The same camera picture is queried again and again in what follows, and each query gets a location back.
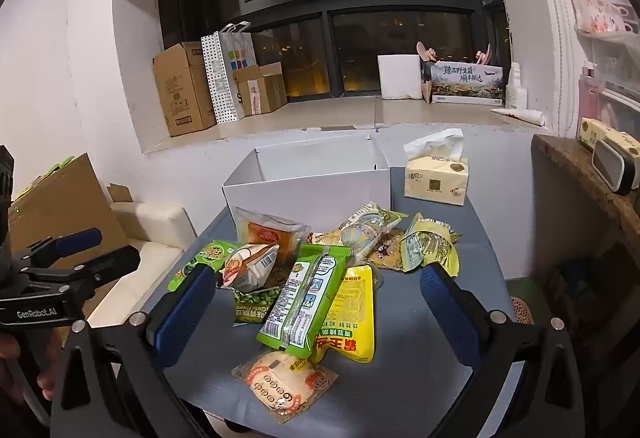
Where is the white sofa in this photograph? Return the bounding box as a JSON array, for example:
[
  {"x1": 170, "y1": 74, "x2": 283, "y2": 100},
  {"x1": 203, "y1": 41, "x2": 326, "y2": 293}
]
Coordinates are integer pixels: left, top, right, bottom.
[{"x1": 86, "y1": 202, "x2": 199, "y2": 331}]

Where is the white orange snack packet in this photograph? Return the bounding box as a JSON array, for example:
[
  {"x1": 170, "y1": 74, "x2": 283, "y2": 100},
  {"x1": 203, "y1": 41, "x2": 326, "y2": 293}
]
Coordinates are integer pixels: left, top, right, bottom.
[{"x1": 217, "y1": 244, "x2": 280, "y2": 293}]

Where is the landscape printed box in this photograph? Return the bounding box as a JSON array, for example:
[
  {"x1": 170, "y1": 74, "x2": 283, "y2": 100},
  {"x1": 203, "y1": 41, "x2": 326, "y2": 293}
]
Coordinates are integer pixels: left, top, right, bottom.
[{"x1": 430, "y1": 62, "x2": 504, "y2": 106}]

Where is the white bottle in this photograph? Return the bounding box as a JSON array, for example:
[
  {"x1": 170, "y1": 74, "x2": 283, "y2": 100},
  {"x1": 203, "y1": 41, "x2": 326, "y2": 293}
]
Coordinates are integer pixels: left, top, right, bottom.
[{"x1": 505, "y1": 62, "x2": 529, "y2": 111}]

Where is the dark green pea packet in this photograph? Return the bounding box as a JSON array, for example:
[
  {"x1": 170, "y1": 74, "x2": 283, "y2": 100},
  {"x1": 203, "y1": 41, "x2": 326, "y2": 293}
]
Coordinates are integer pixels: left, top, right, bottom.
[{"x1": 233, "y1": 284, "x2": 281, "y2": 327}]

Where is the pale yellow box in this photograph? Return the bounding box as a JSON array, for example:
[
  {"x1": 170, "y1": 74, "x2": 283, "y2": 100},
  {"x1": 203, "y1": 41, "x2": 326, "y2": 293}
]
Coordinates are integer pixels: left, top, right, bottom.
[{"x1": 575, "y1": 118, "x2": 640, "y2": 156}]

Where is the round yellow cookie packet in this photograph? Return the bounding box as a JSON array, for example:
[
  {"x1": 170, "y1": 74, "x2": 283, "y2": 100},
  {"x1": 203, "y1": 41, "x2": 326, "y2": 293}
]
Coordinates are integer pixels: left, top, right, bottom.
[{"x1": 366, "y1": 230, "x2": 408, "y2": 271}]

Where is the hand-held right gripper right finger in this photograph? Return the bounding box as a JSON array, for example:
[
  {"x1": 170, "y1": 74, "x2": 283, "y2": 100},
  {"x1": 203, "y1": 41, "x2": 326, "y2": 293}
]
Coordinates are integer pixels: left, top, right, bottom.
[{"x1": 420, "y1": 263, "x2": 586, "y2": 438}]

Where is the yellow snack packet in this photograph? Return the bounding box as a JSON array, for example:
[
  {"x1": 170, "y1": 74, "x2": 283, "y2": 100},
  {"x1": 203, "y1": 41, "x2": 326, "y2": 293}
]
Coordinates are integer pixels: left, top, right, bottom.
[{"x1": 309, "y1": 264, "x2": 376, "y2": 364}]

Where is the white tube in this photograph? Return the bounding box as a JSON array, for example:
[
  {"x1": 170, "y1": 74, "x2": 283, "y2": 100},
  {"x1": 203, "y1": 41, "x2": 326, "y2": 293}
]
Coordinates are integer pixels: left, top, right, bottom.
[{"x1": 490, "y1": 108, "x2": 547, "y2": 127}]

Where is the yellow green crinkled packet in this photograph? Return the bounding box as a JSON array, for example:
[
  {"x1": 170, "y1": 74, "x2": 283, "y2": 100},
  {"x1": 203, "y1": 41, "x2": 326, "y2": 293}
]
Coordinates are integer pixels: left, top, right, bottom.
[{"x1": 402, "y1": 214, "x2": 462, "y2": 279}]

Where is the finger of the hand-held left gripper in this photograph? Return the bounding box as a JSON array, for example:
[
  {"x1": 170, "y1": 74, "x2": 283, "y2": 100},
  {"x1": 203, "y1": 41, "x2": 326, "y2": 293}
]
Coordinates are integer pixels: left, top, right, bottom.
[
  {"x1": 20, "y1": 246, "x2": 142, "y2": 306},
  {"x1": 17, "y1": 228, "x2": 103, "y2": 269}
]

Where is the round rice cracker packet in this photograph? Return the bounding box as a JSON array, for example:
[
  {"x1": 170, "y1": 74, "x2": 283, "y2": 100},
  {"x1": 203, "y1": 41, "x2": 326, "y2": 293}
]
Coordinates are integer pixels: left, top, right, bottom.
[{"x1": 231, "y1": 350, "x2": 339, "y2": 424}]

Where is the large brown cardboard box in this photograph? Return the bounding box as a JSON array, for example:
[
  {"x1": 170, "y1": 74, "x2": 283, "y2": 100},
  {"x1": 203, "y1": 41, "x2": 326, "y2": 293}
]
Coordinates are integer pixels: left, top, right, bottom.
[{"x1": 153, "y1": 42, "x2": 219, "y2": 137}]

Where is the clear orange pastry packet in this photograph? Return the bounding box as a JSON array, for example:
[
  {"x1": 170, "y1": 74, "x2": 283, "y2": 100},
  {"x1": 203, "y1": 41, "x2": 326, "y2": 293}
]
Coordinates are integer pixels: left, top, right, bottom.
[{"x1": 235, "y1": 207, "x2": 307, "y2": 265}]

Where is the long green snack packet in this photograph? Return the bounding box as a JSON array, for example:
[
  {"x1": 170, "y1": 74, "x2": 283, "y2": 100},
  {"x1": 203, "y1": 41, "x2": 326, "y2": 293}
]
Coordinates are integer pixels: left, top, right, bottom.
[{"x1": 256, "y1": 244, "x2": 353, "y2": 360}]

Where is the person's left hand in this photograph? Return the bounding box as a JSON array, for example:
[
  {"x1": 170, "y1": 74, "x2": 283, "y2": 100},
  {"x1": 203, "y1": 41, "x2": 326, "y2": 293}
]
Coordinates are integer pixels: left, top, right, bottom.
[{"x1": 0, "y1": 329, "x2": 63, "y2": 406}]

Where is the pale white green snack packet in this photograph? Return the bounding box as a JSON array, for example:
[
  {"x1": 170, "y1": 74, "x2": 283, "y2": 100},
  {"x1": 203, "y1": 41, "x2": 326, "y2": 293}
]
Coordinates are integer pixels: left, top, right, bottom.
[{"x1": 339, "y1": 201, "x2": 409, "y2": 265}]

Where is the white cardboard box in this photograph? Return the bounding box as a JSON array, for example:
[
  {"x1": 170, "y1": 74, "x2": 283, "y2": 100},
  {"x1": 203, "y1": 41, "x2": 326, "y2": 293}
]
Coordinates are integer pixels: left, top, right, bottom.
[{"x1": 222, "y1": 133, "x2": 393, "y2": 235}]

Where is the green stool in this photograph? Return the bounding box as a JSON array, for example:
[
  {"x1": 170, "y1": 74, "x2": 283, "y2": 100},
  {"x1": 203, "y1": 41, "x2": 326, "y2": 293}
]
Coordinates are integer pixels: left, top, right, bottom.
[{"x1": 506, "y1": 278, "x2": 552, "y2": 327}]

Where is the pink floral packet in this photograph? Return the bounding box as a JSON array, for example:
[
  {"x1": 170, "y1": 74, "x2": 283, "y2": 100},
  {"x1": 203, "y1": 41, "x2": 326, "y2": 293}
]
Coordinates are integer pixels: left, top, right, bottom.
[{"x1": 571, "y1": 0, "x2": 637, "y2": 34}]

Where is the small brown cardboard box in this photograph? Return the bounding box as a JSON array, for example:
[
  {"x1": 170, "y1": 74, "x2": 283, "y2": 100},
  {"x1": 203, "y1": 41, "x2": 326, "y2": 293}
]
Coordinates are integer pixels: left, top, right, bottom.
[{"x1": 232, "y1": 62, "x2": 289, "y2": 117}]

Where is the white black device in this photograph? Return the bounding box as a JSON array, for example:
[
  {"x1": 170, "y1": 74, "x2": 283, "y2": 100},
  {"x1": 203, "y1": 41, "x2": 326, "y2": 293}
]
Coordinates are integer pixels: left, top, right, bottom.
[{"x1": 591, "y1": 138, "x2": 635, "y2": 197}]

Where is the clear wall rack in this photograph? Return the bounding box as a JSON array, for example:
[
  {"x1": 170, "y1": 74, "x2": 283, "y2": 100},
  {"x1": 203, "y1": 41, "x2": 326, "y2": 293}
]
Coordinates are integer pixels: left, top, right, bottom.
[{"x1": 572, "y1": 18, "x2": 640, "y2": 141}]

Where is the beige tissue pack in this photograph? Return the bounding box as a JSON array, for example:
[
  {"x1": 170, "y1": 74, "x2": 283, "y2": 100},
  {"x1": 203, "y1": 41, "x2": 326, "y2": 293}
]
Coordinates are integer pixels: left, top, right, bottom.
[{"x1": 403, "y1": 129, "x2": 469, "y2": 207}]

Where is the dotted white paper bag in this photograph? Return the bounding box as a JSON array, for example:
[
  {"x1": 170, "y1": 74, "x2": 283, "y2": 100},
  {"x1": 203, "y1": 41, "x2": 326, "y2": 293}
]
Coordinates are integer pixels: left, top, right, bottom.
[{"x1": 201, "y1": 22, "x2": 259, "y2": 125}]

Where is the green cartoon snack packet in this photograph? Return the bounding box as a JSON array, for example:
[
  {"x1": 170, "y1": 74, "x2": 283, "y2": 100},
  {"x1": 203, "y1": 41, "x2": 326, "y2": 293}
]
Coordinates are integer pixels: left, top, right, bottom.
[{"x1": 167, "y1": 240, "x2": 239, "y2": 293}]

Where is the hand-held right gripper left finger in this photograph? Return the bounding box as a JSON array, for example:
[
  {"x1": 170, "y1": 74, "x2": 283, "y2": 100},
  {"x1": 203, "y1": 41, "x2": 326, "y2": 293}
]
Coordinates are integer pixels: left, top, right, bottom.
[{"x1": 50, "y1": 263, "x2": 217, "y2": 438}]

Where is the small orange snack packet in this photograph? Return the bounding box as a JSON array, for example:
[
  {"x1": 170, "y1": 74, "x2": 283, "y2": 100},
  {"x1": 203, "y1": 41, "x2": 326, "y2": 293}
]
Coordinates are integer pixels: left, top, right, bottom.
[{"x1": 306, "y1": 230, "x2": 347, "y2": 249}]

